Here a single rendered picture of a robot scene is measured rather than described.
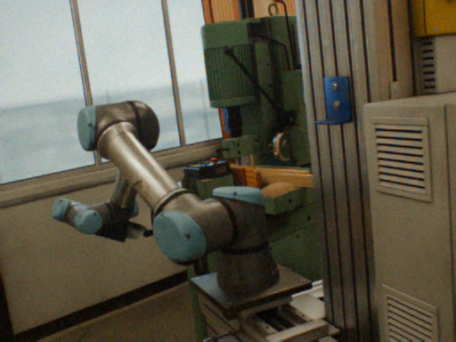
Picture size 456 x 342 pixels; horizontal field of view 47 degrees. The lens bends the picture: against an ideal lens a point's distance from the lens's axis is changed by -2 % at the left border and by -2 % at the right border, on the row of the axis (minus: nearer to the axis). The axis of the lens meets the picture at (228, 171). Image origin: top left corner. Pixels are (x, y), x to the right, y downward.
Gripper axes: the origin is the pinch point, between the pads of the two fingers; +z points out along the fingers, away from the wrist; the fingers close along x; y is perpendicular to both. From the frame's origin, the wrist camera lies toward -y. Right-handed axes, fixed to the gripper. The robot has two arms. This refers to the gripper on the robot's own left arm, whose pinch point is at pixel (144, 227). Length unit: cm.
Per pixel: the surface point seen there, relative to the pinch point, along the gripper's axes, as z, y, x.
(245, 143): 24.0, -40.8, 14.8
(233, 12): 89, -154, -99
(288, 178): 28, -30, 37
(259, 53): 16, -75, 18
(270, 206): 17.4, -17.0, 41.5
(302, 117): 44, -59, 22
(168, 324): 85, 46, -74
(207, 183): 6.0, -19.8, 20.6
